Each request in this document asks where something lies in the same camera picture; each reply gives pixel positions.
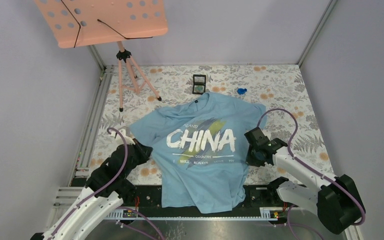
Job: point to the pink music stand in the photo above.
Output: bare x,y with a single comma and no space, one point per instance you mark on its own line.
78,23

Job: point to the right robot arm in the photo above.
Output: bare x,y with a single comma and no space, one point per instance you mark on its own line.
335,200

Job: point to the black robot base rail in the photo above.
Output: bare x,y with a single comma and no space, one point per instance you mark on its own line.
210,199

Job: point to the floral patterned table mat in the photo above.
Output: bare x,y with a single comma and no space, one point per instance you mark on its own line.
280,88

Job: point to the slotted white cable duct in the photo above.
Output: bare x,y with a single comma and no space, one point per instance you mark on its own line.
192,214

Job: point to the black square brooch box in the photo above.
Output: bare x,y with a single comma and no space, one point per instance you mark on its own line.
199,84

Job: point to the small blue plastic piece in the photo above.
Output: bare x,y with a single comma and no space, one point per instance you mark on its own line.
241,91

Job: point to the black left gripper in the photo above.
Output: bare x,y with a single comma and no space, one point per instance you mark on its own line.
145,151

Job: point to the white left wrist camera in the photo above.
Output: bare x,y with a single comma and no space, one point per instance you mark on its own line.
121,136

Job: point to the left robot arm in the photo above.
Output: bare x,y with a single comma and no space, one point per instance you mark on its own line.
106,189

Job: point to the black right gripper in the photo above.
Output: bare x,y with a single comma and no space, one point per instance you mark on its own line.
250,160

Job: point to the light blue printed t-shirt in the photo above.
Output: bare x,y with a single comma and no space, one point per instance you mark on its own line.
201,142

